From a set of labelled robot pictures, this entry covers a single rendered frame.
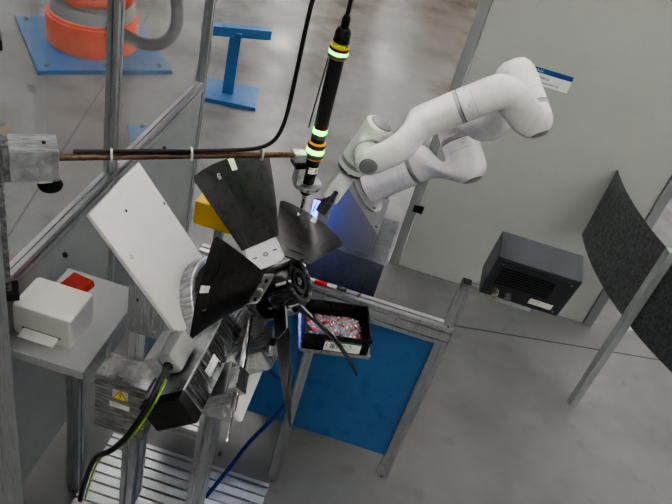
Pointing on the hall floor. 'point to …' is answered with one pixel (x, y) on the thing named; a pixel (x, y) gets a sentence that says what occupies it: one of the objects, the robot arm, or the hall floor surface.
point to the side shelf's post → (75, 394)
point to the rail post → (410, 409)
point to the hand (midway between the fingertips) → (323, 206)
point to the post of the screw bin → (291, 414)
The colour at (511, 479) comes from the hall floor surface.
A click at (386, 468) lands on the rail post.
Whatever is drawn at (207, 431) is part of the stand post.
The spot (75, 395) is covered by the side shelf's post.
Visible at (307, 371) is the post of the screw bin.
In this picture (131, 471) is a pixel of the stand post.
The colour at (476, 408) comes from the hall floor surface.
